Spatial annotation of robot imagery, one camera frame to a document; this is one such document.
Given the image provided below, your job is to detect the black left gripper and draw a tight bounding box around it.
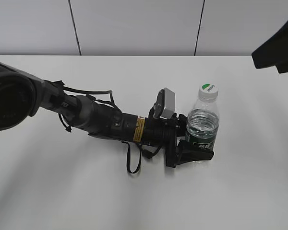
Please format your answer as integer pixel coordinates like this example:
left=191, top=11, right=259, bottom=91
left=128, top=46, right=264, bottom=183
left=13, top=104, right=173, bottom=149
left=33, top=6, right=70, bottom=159
left=164, top=114, right=214, bottom=168

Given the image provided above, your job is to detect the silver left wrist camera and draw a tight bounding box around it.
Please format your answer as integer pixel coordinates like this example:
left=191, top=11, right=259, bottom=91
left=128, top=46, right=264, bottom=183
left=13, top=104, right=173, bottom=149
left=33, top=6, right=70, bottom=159
left=149, top=88, right=176, bottom=119

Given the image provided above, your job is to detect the white green bottle cap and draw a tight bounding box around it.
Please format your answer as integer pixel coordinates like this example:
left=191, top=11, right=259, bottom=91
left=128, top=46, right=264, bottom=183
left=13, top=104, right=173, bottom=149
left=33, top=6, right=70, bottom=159
left=198, top=84, right=219, bottom=103

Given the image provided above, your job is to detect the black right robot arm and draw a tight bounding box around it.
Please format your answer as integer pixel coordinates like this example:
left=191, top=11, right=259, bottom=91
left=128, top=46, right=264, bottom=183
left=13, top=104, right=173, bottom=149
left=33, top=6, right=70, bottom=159
left=251, top=20, right=288, bottom=74

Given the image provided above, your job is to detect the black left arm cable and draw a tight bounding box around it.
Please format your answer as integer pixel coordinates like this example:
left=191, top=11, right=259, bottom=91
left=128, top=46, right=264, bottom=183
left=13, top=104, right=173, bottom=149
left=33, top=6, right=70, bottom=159
left=126, top=140, right=166, bottom=174

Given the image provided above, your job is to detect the clear water bottle green label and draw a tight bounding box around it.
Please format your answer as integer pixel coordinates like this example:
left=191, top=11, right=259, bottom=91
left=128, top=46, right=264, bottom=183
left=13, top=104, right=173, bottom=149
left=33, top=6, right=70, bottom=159
left=185, top=97, right=220, bottom=150

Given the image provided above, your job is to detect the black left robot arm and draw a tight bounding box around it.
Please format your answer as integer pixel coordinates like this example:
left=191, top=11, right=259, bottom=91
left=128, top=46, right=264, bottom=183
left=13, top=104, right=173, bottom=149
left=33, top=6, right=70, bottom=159
left=0, top=62, right=214, bottom=168

